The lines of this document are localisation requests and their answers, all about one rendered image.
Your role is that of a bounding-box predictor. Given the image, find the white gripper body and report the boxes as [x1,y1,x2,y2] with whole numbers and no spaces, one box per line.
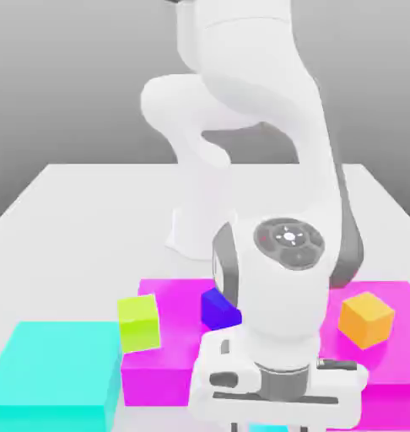
[187,368,369,431]

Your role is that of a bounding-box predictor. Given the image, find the small blue cube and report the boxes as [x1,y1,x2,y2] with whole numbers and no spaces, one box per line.
[200,287,243,332]

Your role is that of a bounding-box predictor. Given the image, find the small yellow-green cube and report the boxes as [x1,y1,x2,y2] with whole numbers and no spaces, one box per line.
[116,293,162,354]

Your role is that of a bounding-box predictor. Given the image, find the small orange cube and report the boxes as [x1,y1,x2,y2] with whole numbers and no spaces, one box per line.
[337,291,397,351]

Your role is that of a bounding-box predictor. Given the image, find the large magenta box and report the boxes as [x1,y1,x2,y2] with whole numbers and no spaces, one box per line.
[120,278,410,432]

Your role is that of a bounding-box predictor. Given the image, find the large cyan box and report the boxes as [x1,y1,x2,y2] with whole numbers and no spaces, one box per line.
[0,320,124,432]

